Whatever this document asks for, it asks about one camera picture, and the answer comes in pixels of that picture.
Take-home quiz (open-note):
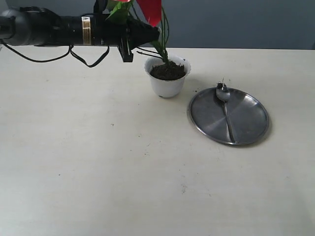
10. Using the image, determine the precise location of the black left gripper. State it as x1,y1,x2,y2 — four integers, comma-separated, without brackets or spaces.
71,13,160,62

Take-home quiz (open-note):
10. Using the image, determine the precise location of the dark brown potting soil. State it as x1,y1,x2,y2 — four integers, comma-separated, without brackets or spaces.
150,61,186,81

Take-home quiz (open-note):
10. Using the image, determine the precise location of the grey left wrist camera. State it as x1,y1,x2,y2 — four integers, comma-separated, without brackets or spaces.
93,0,111,14

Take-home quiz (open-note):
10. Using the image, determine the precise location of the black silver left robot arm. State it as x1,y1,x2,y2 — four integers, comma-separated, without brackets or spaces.
0,6,159,64

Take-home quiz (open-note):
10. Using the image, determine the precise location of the stainless steel spork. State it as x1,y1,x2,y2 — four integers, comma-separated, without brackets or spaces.
216,79,236,143

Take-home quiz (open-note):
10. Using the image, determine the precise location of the white plastic flower pot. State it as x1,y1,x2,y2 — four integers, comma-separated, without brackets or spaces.
144,55,191,98

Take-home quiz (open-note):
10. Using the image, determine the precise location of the round stainless steel plate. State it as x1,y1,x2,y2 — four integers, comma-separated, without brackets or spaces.
187,87,270,146

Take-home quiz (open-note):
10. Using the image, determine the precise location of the artificial red anthurium plant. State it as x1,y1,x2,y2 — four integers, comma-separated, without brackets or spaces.
105,0,170,66

